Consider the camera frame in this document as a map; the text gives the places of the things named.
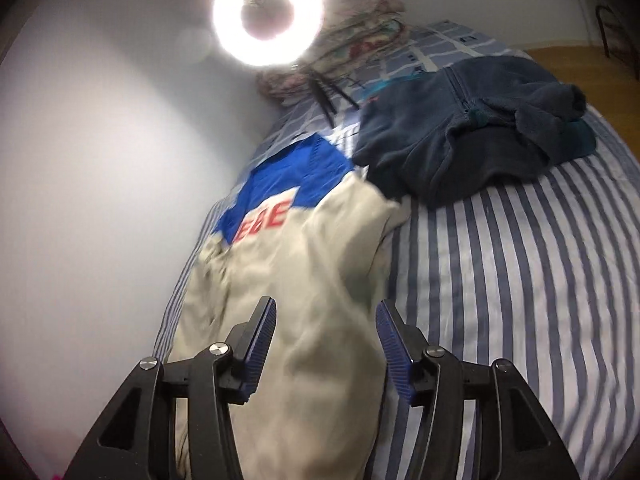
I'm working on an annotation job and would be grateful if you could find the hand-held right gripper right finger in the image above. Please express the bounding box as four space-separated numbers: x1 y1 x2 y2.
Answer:
375 299 583 480

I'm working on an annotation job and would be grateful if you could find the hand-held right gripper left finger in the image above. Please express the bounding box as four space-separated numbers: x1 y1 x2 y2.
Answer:
64 296 277 480

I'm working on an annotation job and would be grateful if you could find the beige and blue jacket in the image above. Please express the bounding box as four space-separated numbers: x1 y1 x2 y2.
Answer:
167 132 406 480

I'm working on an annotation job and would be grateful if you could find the blue striped bed sheet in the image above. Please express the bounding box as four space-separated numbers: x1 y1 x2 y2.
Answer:
152 105 640 480

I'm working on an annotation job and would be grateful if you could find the dark blue fleece garment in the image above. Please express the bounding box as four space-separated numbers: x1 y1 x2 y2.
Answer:
352 55 598 208

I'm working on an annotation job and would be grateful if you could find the black tripod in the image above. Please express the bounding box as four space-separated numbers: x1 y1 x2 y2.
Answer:
307 72 361 126

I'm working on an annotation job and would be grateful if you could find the blue checked bed sheet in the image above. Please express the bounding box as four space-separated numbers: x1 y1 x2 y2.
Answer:
260 20 531 161

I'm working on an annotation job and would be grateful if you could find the floral quilt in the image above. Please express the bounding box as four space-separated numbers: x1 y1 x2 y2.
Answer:
257 0 408 101

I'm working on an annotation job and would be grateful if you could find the black metal stool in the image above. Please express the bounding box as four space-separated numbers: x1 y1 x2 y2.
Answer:
595 5 640 81

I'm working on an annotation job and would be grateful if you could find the ring light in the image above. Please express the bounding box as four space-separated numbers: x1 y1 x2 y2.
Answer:
212 0 326 68

